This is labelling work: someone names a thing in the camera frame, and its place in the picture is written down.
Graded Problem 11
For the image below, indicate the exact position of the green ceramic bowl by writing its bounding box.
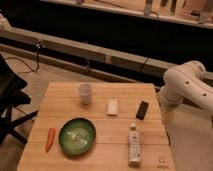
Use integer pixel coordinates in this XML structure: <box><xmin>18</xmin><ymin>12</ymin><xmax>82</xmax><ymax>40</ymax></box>
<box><xmin>58</xmin><ymin>118</ymin><xmax>96</xmax><ymax>156</ymax></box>

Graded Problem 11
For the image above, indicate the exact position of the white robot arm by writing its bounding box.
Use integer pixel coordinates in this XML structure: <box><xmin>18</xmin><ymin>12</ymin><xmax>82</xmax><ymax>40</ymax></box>
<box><xmin>157</xmin><ymin>61</ymin><xmax>213</xmax><ymax>125</ymax></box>

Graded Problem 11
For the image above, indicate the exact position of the black office chair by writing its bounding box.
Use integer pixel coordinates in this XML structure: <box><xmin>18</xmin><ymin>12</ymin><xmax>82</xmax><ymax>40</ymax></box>
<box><xmin>0</xmin><ymin>54</ymin><xmax>38</xmax><ymax>145</ymax></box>

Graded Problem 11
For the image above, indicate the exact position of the black floor cable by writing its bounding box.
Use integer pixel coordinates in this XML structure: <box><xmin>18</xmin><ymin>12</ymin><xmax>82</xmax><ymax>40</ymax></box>
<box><xmin>3</xmin><ymin>40</ymin><xmax>44</xmax><ymax>76</ymax></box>

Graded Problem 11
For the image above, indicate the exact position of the black remote control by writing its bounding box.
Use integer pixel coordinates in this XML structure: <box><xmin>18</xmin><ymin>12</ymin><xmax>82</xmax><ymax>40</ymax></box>
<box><xmin>136</xmin><ymin>101</ymin><xmax>149</xmax><ymax>120</ymax></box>

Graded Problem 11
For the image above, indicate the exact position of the orange carrot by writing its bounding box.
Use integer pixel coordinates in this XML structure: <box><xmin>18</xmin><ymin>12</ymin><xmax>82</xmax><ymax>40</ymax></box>
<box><xmin>45</xmin><ymin>128</ymin><xmax>55</xmax><ymax>152</ymax></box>

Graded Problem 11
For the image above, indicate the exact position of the white rectangular block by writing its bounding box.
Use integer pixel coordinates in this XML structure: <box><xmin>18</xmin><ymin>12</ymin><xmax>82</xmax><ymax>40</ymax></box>
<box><xmin>107</xmin><ymin>99</ymin><xmax>118</xmax><ymax>116</ymax></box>

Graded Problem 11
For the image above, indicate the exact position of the white plastic bottle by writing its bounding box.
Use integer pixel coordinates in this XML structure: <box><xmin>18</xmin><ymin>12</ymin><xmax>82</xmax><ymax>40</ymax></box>
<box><xmin>128</xmin><ymin>123</ymin><xmax>141</xmax><ymax>167</ymax></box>

